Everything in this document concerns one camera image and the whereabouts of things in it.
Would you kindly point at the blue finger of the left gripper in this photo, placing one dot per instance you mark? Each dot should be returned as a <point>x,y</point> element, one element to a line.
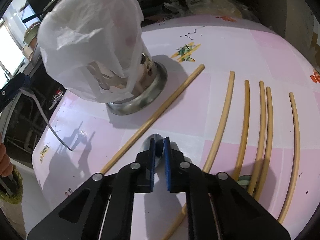
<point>12,88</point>

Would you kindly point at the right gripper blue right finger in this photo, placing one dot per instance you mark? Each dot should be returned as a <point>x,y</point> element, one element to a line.
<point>217,206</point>

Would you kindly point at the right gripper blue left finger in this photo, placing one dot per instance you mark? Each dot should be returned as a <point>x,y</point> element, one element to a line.
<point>102,207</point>

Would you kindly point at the large metal spoon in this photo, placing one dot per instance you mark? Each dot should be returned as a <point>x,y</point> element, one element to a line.
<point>29,93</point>

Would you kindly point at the wooden chopstick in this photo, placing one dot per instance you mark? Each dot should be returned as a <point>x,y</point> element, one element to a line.
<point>213,151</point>
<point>261,141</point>
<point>295,163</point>
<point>244,134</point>
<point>268,147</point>

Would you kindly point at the wooden chopstick holder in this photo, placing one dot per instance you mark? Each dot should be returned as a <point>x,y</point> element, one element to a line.
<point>152,119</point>

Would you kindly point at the small metal spoon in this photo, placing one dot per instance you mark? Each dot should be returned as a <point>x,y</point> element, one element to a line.
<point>159,149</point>

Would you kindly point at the person's left hand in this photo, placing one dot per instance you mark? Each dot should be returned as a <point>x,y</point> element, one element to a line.
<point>6,166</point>

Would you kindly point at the green brown ceramic pot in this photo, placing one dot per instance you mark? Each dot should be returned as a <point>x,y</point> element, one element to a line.
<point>31,33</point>

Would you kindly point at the white plastic bag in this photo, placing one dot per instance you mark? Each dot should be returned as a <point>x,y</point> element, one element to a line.
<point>93,47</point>

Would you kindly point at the metal utensil holder cup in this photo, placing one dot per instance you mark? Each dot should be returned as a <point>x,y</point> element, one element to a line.
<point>147,88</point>

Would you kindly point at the yellow item in plastic bag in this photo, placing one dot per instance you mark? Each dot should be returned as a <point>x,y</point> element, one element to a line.
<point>229,8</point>

